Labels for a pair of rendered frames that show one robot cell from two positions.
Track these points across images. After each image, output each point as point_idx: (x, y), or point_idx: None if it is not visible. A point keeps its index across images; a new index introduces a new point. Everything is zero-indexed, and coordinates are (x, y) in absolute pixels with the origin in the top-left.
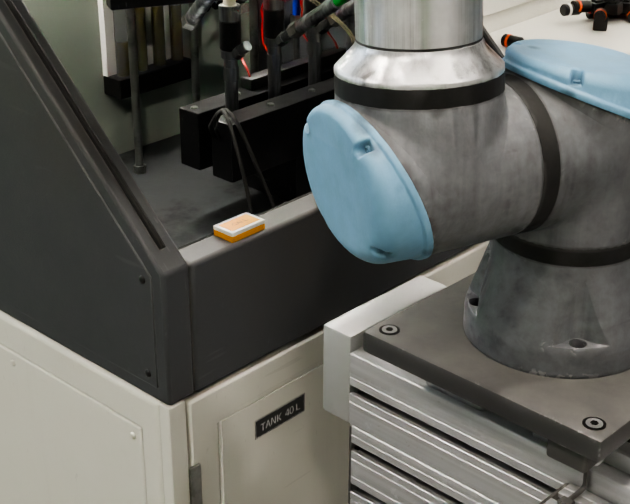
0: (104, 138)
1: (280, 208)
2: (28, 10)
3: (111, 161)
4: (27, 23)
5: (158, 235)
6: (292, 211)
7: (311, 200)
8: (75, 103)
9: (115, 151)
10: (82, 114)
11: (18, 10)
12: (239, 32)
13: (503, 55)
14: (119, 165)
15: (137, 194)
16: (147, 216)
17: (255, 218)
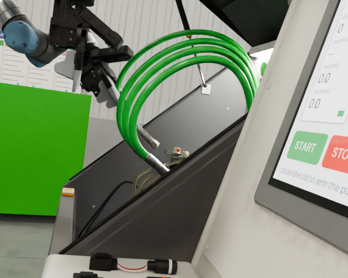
0: (106, 154)
1: (72, 200)
2: (152, 122)
3: (98, 158)
4: (147, 125)
5: (72, 176)
6: (66, 200)
7: (67, 203)
8: (117, 144)
9: (102, 158)
10: (114, 146)
11: (149, 121)
12: (169, 166)
13: (96, 231)
14: (97, 161)
15: (87, 168)
16: (80, 173)
17: (66, 190)
